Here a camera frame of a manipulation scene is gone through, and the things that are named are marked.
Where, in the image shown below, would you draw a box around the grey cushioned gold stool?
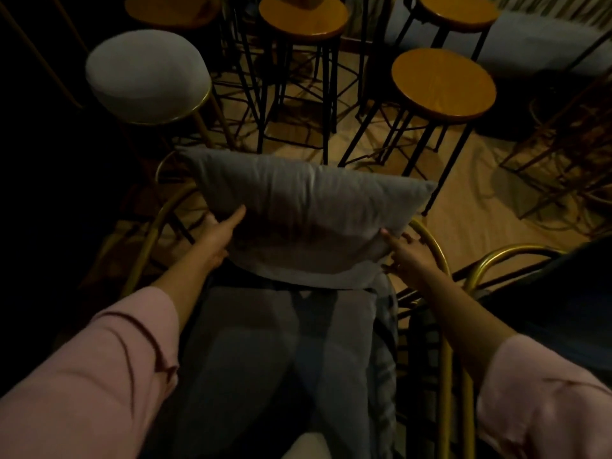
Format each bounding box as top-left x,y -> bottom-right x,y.
84,29 -> 238,245

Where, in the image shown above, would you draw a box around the gold frame chair grey cushion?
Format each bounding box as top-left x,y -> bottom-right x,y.
120,180 -> 454,459

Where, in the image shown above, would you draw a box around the person's right hand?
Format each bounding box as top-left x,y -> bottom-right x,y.
381,228 -> 439,291

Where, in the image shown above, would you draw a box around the light grey bench seat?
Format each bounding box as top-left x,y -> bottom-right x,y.
382,8 -> 612,80

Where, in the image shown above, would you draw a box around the grey pillow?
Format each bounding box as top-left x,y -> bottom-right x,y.
177,146 -> 438,290

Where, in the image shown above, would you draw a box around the person's left forearm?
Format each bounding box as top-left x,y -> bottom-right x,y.
0,251 -> 216,459

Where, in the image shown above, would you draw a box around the dark metal stool frames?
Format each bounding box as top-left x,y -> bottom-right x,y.
498,28 -> 612,237

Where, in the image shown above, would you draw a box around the person's right forearm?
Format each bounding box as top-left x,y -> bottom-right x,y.
415,265 -> 612,459

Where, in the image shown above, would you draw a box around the gold frame chair dark cushion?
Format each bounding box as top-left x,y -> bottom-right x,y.
396,236 -> 612,459

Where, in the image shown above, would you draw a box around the person's left hand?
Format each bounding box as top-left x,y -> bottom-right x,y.
193,206 -> 247,273

